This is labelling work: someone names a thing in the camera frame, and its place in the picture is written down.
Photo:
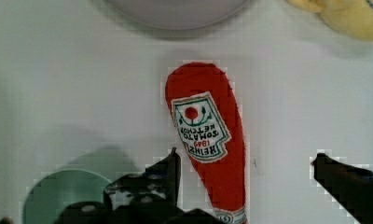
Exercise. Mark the red plush ketchup bottle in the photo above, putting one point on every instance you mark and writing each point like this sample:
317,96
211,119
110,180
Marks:
206,116

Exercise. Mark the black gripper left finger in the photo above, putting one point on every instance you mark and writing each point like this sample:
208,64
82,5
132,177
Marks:
159,181

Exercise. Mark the green metal cup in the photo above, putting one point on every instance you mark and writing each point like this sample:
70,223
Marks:
53,193

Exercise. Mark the yellow plush banana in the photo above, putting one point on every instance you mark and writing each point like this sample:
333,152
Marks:
353,18

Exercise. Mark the grey round plate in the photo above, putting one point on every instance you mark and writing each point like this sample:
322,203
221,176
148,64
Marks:
178,14

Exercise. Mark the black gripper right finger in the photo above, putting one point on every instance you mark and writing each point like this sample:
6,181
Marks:
352,187

